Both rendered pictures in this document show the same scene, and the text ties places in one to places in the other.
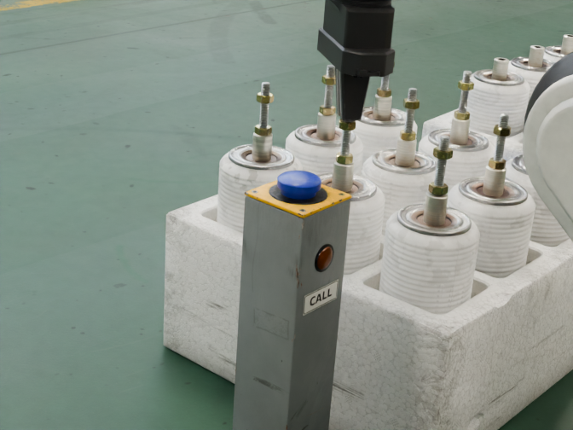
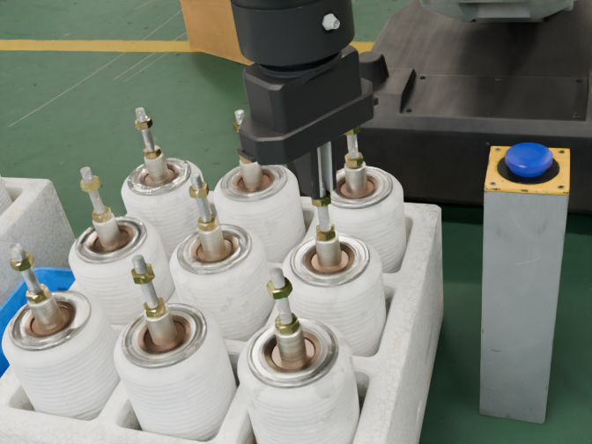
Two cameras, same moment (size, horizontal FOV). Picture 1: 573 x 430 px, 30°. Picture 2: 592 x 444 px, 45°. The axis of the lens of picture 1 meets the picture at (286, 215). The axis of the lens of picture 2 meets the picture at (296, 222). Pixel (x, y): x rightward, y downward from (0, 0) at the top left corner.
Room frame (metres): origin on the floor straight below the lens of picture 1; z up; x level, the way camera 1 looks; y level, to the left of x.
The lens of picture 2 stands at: (1.25, 0.44, 0.69)
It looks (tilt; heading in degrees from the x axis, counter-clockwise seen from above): 37 degrees down; 254
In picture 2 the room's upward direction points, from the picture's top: 10 degrees counter-clockwise
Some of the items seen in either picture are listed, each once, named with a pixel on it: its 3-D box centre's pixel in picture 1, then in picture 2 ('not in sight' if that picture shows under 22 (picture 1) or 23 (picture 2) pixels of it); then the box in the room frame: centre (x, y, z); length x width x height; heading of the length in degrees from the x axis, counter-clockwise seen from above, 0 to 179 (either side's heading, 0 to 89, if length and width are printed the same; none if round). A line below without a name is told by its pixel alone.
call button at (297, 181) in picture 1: (298, 188); (528, 162); (0.90, -0.01, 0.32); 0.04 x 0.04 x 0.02
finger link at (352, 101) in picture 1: (355, 92); (326, 154); (1.07, -0.06, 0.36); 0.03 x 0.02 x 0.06; 106
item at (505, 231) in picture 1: (481, 266); (267, 245); (1.10, -0.22, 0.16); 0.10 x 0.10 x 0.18
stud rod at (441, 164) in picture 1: (440, 171); (352, 144); (1.00, -0.15, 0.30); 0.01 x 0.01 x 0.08
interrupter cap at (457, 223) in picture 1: (434, 220); (357, 187); (1.00, -0.15, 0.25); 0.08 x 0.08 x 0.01
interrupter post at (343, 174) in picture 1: (343, 176); (328, 248); (1.08, -0.06, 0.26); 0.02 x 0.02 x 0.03
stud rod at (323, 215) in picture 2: (345, 142); (323, 216); (1.08, -0.06, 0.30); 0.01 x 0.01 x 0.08
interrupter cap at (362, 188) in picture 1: (341, 187); (329, 259); (1.08, -0.06, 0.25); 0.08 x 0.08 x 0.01
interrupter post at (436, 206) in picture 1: (435, 208); (356, 177); (1.00, -0.15, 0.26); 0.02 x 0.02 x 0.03
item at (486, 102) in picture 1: (490, 136); not in sight; (1.57, -0.30, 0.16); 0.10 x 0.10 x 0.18
